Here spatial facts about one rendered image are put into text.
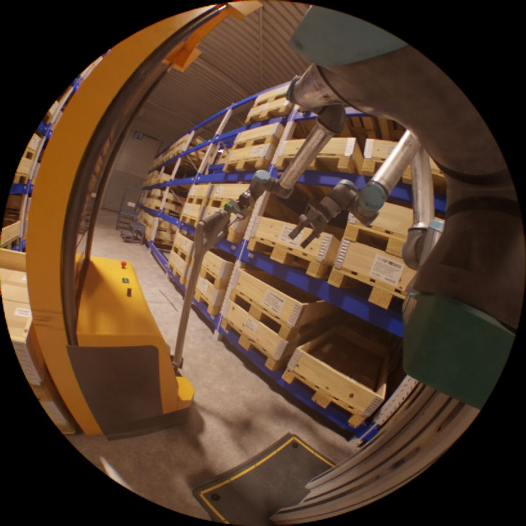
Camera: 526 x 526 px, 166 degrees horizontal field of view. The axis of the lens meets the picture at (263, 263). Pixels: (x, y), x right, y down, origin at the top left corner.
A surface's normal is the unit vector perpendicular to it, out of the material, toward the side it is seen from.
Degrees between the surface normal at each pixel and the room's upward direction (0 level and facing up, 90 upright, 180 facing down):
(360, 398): 90
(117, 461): 0
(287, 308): 90
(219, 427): 0
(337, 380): 90
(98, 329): 0
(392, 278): 90
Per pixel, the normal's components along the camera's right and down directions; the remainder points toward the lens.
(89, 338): 0.70, 0.33
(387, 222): -0.63, -0.12
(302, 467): 0.33, -0.94
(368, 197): -0.41, 0.06
